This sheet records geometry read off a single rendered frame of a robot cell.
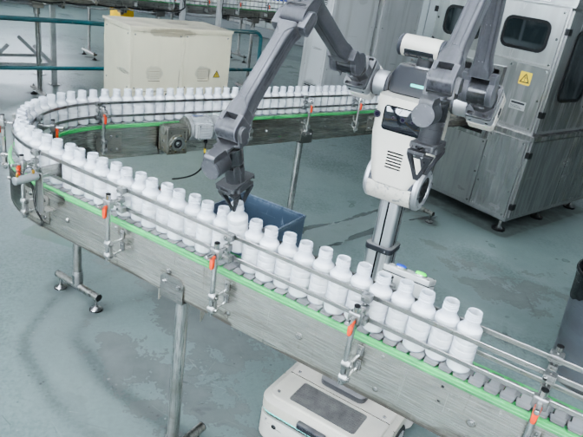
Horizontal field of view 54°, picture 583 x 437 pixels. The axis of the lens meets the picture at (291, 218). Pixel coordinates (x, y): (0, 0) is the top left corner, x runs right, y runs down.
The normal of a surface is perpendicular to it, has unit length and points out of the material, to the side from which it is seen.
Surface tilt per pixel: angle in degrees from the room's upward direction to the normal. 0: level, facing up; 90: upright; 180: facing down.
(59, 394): 0
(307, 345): 90
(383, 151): 90
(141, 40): 90
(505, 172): 91
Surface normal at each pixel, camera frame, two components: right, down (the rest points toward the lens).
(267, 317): -0.54, 0.27
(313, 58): -0.76, 0.16
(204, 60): 0.62, 0.40
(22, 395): 0.14, -0.90
